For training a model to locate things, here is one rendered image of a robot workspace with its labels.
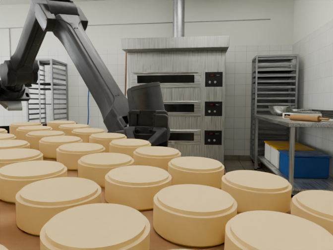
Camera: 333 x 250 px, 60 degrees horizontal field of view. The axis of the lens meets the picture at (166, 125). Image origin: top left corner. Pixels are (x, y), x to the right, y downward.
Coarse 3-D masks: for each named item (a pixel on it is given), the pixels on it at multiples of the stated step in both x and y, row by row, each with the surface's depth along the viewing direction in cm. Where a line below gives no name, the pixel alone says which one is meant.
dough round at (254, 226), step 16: (240, 224) 14; (256, 224) 14; (272, 224) 14; (288, 224) 14; (304, 224) 14; (240, 240) 12; (256, 240) 12; (272, 240) 12; (288, 240) 13; (304, 240) 13; (320, 240) 13
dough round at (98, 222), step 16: (80, 208) 15; (96, 208) 15; (112, 208) 15; (128, 208) 15; (48, 224) 13; (64, 224) 13; (80, 224) 13; (96, 224) 13; (112, 224) 13; (128, 224) 13; (144, 224) 14; (48, 240) 12; (64, 240) 12; (80, 240) 12; (96, 240) 12; (112, 240) 12; (128, 240) 12; (144, 240) 13
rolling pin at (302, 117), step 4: (284, 116) 322; (288, 116) 317; (292, 116) 309; (296, 116) 304; (300, 116) 300; (304, 116) 295; (308, 116) 291; (312, 116) 287; (316, 116) 283; (320, 116) 282; (296, 120) 306; (300, 120) 301; (304, 120) 296; (308, 120) 291; (312, 120) 286; (316, 120) 282; (320, 120) 282; (324, 120) 276; (328, 120) 272
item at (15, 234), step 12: (0, 204) 20; (12, 204) 20; (0, 216) 18; (12, 216) 18; (0, 228) 17; (12, 228) 17; (0, 240) 15; (12, 240) 15; (24, 240) 16; (36, 240) 16; (156, 240) 16
